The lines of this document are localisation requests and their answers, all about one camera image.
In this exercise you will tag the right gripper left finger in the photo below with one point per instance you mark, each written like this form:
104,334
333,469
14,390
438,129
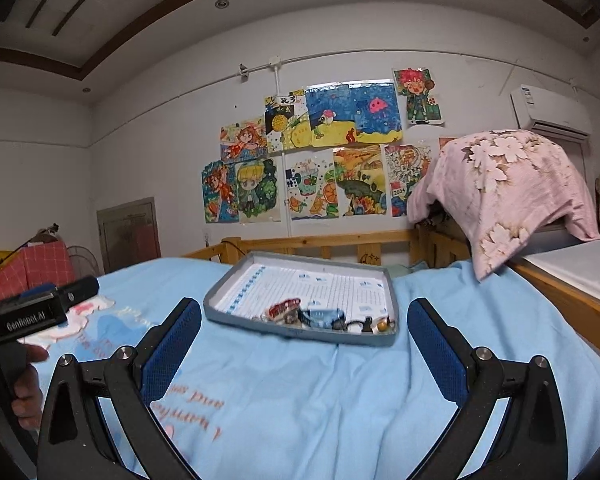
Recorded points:
75,441

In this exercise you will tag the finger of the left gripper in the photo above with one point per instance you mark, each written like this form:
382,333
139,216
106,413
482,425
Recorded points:
38,290
75,293

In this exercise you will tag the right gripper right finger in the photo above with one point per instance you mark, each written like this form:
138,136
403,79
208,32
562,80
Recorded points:
531,441

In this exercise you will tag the person's left hand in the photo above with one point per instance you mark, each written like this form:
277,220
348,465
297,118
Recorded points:
28,403

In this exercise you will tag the electric fan grille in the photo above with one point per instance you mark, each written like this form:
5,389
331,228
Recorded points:
83,261

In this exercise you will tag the red plaid cloth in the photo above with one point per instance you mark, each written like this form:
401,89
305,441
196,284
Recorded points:
35,266

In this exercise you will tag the mermaid drawing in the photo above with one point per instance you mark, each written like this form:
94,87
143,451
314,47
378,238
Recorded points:
219,192

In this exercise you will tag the light blue cartoon bedsheet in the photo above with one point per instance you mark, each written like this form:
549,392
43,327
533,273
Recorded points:
246,405

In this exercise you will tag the white mattress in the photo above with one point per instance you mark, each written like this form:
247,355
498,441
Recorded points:
577,265

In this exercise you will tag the blond boy drawing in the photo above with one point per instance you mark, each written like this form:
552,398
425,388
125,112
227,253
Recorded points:
257,191

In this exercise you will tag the orange haired girl drawing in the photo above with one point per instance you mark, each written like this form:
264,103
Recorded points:
243,141

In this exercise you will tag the grey shallow tray box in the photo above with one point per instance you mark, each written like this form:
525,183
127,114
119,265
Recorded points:
364,293

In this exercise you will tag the cup and fish drawing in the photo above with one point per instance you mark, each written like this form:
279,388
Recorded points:
311,186

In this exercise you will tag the yellow moon drawing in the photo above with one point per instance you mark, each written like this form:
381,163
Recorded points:
287,125

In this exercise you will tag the pink floral blanket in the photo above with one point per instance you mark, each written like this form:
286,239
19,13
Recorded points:
512,178

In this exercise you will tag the orange landscape drawing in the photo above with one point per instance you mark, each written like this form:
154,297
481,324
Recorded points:
361,181

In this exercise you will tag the busy doodle drawing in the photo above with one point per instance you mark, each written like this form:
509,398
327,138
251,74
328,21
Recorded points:
406,166

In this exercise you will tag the blue sea painting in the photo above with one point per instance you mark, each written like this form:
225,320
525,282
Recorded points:
353,112

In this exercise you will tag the white air conditioner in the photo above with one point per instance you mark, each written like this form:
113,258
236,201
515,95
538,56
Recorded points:
550,114

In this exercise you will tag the red haired character drawing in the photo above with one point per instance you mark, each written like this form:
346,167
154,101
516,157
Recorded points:
416,85

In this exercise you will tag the brown wall hatch door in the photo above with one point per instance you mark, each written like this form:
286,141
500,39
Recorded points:
128,234

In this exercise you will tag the wooden bed frame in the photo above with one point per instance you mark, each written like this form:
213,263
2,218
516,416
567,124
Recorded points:
438,246

